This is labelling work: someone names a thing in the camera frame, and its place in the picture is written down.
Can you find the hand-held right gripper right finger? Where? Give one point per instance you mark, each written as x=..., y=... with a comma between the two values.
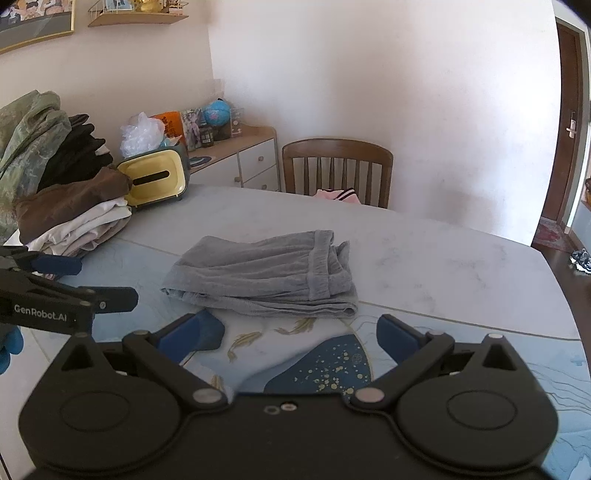
x=397, y=337

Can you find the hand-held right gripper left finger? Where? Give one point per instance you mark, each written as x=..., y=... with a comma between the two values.
x=194, y=334

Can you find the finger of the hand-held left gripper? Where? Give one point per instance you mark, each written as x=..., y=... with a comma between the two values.
x=57, y=264
x=115, y=297

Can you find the grey pants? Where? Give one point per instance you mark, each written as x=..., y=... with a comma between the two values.
x=258, y=272

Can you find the person's left hand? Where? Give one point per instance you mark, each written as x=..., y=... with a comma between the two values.
x=9, y=344

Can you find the white garment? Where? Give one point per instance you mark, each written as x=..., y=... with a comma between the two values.
x=78, y=226

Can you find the beige garment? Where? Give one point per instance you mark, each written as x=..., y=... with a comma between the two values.
x=99, y=237

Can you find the brown garment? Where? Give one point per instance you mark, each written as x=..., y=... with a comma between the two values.
x=69, y=194

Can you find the black garment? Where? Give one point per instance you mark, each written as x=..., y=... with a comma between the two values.
x=74, y=157

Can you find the yellow tissue box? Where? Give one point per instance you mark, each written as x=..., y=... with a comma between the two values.
x=152, y=177

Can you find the green camouflage garment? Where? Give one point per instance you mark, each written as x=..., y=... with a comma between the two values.
x=27, y=134

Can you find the pink garment with dark stripes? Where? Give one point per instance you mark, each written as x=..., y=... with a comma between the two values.
x=339, y=196

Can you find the white plastic bag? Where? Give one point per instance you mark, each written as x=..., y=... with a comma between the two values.
x=141, y=134

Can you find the dark blue coaster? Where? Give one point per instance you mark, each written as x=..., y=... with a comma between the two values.
x=202, y=160

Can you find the orange bag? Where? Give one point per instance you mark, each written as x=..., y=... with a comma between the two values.
x=171, y=123

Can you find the red patterned door mat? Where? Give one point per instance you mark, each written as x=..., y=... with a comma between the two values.
x=549, y=235

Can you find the dark jar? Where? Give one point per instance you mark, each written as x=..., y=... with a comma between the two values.
x=206, y=137

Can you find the white sideboard with wooden top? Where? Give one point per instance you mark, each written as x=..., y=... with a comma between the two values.
x=251, y=159

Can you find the photo card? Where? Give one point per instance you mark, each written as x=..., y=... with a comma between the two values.
x=190, y=127

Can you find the brown wooden chair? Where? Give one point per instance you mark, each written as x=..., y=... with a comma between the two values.
x=337, y=150

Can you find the blue globe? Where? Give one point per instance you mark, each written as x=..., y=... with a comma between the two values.
x=215, y=112

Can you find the brown wooden door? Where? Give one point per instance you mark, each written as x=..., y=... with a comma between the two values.
x=568, y=69

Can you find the framed wall picture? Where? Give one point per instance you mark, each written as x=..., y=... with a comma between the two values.
x=32, y=18

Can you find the wooden wall shelf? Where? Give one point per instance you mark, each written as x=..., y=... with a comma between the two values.
x=138, y=19

